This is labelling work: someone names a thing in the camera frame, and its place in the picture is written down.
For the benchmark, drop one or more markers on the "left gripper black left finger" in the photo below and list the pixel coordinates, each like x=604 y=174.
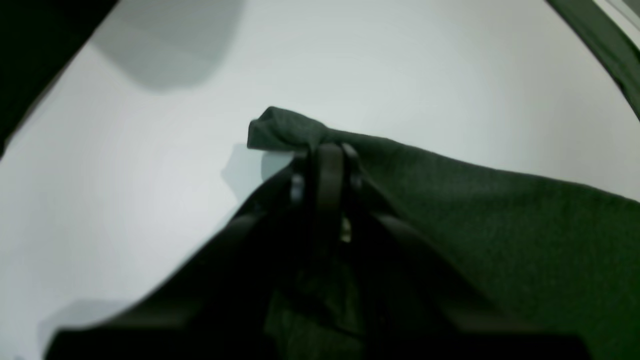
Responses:
x=214 y=306

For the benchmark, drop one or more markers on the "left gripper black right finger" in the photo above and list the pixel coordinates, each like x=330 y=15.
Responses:
x=418 y=305

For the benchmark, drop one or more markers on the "dark green long-sleeve shirt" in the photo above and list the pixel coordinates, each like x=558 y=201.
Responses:
x=506 y=132

